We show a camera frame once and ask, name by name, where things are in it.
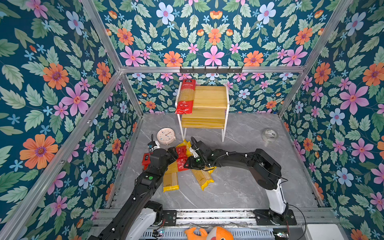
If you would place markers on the yellow pasta bag bottom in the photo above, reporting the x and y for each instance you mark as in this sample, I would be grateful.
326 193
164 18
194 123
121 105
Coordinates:
170 180

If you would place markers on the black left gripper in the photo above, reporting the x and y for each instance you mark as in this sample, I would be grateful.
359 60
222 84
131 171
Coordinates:
171 154

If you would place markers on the red spaghetti bag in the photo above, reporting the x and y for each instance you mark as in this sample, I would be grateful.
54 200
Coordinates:
146 161
186 97
181 157

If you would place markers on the white box corner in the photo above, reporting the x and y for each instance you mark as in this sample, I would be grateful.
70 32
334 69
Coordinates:
323 232

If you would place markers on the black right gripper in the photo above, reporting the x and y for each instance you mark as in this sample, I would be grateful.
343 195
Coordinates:
191 164

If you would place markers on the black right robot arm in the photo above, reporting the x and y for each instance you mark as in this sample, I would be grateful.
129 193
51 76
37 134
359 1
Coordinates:
265 170

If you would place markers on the black hook rail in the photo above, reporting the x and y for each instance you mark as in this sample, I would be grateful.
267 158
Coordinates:
210 70

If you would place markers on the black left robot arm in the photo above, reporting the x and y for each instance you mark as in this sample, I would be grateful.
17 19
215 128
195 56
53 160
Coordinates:
139 213

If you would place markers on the yellow pasta bag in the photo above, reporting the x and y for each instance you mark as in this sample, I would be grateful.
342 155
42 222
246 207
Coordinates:
170 180
203 177

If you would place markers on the pink round clock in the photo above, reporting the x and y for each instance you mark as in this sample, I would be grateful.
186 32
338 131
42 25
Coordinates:
166 136

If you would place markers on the yellow pasta bag left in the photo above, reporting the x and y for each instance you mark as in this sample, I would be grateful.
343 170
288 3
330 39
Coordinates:
203 177

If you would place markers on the orange plush toy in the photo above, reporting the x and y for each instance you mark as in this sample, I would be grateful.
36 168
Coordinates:
217 233

